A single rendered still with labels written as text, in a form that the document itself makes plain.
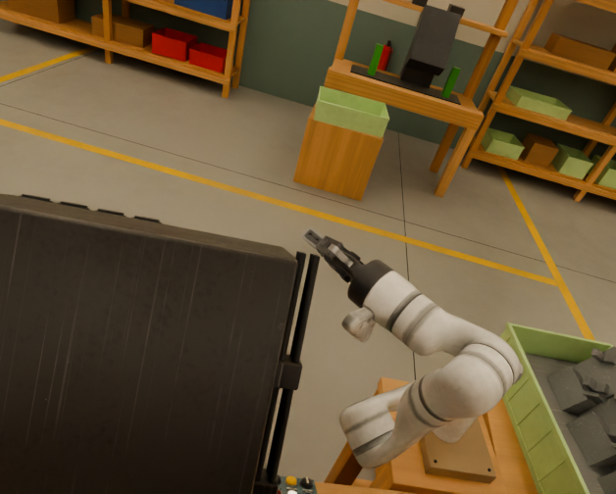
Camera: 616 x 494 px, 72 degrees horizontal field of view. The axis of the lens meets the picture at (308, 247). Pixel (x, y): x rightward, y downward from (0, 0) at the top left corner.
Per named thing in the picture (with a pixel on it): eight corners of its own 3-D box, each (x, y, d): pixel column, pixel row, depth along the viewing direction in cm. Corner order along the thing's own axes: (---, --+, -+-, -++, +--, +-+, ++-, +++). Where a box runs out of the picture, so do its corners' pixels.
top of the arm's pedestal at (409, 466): (377, 383, 135) (381, 375, 133) (470, 401, 139) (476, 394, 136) (387, 490, 109) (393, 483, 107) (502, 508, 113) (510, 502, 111)
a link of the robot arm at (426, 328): (436, 281, 61) (400, 308, 56) (538, 354, 53) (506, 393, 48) (421, 313, 65) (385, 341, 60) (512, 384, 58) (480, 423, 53)
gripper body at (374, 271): (403, 283, 66) (359, 250, 71) (395, 265, 59) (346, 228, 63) (372, 321, 66) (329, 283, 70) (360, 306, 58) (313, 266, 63)
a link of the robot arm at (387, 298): (337, 322, 58) (372, 354, 55) (391, 262, 59) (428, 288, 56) (353, 336, 66) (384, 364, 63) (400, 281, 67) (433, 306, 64)
